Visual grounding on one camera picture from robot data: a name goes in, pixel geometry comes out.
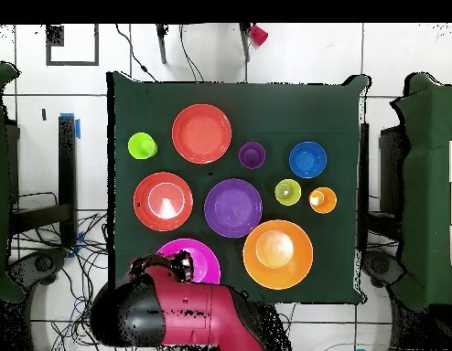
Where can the large pink plastic bowl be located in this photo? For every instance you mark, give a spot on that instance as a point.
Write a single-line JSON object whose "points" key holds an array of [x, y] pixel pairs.
{"points": [[202, 256]]}

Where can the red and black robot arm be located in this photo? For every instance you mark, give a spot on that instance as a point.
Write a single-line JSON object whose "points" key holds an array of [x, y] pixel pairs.
{"points": [[189, 314]]}

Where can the purple plastic bowl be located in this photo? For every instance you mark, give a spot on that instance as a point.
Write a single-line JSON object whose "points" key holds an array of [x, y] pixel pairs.
{"points": [[233, 208]]}

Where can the purple plastic cup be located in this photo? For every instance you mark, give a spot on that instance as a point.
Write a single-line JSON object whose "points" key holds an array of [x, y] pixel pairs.
{"points": [[251, 155]]}

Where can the red plastic bowl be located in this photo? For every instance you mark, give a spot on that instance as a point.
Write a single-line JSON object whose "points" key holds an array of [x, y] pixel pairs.
{"points": [[201, 133], [163, 201]]}

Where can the yellow plastic cup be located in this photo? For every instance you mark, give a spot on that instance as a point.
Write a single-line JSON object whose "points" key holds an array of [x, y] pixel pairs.
{"points": [[293, 197]]}

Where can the small blue plastic bowl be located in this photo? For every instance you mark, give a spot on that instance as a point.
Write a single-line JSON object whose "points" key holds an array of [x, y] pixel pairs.
{"points": [[307, 159]]}

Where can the large orange plastic bowl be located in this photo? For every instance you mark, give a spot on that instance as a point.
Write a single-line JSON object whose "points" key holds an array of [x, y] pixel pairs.
{"points": [[295, 263]]}

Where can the lime green plastic cup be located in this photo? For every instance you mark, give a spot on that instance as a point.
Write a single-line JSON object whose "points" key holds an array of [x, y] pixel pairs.
{"points": [[140, 144]]}

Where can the orange plastic cup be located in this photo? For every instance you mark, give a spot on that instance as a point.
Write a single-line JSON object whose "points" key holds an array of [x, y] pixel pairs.
{"points": [[326, 204]]}

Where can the dark green table cloth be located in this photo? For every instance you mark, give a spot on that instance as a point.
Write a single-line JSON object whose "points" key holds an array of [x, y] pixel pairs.
{"points": [[303, 109]]}

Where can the black metal stand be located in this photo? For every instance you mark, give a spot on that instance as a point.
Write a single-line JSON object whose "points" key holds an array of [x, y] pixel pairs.
{"points": [[66, 164], [364, 164]]}

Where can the black tripod leg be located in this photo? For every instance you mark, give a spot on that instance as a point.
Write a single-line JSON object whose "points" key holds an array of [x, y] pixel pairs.
{"points": [[245, 44], [161, 44]]}

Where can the red plastic cup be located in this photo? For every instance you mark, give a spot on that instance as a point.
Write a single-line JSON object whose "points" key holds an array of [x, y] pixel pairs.
{"points": [[259, 36]]}

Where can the blue tape strip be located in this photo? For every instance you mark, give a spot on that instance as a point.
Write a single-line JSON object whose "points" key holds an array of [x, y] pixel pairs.
{"points": [[78, 128]]}

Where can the black square floor frame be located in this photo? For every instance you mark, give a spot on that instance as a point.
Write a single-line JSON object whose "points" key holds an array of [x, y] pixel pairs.
{"points": [[72, 63]]}

